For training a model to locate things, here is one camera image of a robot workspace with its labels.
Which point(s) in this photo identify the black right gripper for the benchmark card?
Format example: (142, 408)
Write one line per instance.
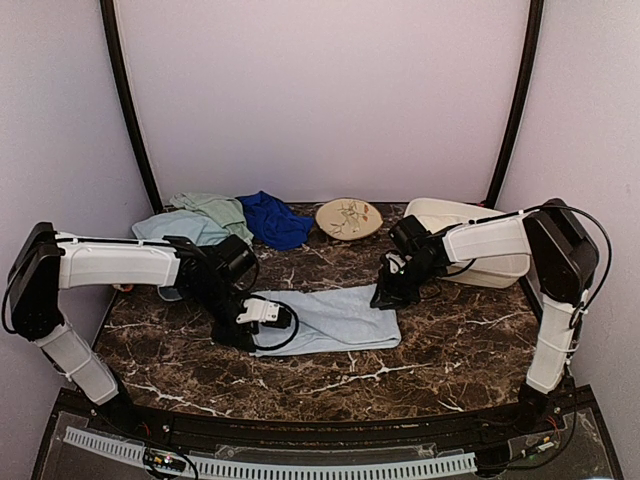
(391, 294)

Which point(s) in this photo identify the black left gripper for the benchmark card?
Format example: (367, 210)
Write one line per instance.
(236, 337)

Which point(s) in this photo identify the light blue towel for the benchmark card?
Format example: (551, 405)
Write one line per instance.
(329, 321)

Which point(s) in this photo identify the white plastic basin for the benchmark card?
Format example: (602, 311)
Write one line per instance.
(493, 272)

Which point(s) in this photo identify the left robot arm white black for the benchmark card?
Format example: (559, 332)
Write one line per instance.
(51, 261)

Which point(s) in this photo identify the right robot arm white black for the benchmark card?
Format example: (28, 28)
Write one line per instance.
(484, 247)

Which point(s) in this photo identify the blue grey towel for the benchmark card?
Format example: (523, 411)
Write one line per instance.
(170, 227)

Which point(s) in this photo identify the beige floral plate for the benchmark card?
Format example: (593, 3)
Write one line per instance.
(348, 219)

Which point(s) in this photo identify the pale green towel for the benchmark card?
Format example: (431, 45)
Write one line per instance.
(227, 212)

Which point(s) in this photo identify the royal blue towel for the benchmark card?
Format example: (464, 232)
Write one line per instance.
(272, 222)

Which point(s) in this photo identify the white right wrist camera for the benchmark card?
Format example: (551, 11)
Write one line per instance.
(395, 261)

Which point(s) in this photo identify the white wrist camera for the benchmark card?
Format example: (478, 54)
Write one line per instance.
(395, 261)
(258, 310)

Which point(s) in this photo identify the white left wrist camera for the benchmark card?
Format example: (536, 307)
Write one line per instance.
(258, 310)

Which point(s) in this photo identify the white slotted cable duct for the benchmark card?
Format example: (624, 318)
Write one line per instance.
(248, 463)

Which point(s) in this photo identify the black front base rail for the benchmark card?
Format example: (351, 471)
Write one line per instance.
(576, 419)

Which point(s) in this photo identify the left black frame post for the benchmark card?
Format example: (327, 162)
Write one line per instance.
(123, 88)

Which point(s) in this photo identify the black frame post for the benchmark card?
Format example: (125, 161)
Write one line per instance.
(123, 88)
(525, 71)

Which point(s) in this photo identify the right black frame post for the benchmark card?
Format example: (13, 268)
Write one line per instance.
(525, 71)

